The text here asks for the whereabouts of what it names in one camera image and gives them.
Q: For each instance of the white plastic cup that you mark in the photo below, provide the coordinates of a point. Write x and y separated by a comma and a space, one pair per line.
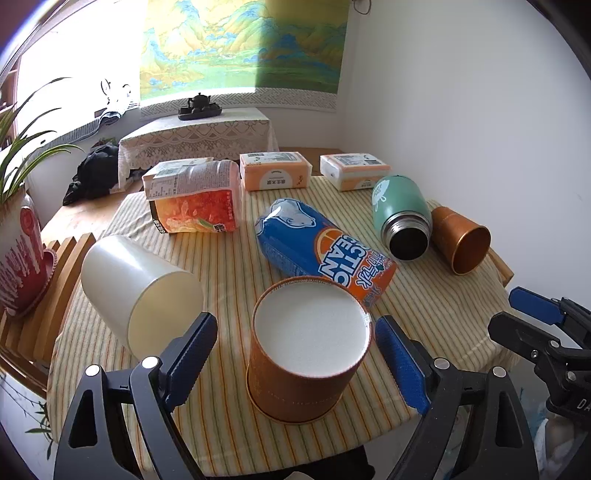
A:
134, 286

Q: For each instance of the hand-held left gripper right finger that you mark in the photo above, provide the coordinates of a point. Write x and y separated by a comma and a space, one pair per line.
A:
402, 365

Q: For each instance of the green thermos bottle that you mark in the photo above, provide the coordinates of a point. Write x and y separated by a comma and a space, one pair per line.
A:
400, 207

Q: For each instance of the orange paper cup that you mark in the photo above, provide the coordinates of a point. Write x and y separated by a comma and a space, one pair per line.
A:
295, 369

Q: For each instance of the wooden slatted rack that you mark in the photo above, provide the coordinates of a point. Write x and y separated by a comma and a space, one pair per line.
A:
60, 286

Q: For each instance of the copper metal cup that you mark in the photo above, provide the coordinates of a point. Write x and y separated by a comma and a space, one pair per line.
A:
455, 235

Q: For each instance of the black bag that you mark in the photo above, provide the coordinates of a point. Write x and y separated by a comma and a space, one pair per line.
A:
94, 173

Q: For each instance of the orange snack bag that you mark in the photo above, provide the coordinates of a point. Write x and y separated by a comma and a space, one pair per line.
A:
196, 198

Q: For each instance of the striped tablecloth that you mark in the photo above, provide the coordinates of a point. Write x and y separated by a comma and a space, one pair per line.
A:
231, 277

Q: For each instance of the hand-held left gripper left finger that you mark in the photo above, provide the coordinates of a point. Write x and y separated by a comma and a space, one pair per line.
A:
188, 365

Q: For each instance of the dark teapot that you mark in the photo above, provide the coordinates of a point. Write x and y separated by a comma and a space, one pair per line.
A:
199, 101

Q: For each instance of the lace covered low table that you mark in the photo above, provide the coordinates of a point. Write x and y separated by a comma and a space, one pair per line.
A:
194, 136

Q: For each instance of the dark tea tray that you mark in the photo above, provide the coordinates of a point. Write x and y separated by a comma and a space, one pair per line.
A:
201, 114

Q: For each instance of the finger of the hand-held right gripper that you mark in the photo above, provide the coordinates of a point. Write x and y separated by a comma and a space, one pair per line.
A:
517, 333
538, 304

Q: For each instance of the orange tissue pack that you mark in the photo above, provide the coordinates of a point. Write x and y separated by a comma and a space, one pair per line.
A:
353, 170
272, 173

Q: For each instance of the landscape wall scroll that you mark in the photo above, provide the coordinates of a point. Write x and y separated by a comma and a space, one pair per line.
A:
240, 46

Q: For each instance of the blue white cloth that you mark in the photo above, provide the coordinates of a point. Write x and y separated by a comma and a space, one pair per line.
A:
111, 116

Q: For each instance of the green leafy plant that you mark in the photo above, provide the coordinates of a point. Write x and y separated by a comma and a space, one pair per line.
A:
18, 143

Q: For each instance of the red flower pot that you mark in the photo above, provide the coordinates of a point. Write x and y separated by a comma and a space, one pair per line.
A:
21, 263

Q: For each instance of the pale cloth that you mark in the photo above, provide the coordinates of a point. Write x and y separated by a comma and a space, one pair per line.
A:
561, 441

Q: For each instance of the blue and orange drink can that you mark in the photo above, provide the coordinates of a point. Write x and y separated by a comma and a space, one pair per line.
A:
318, 244

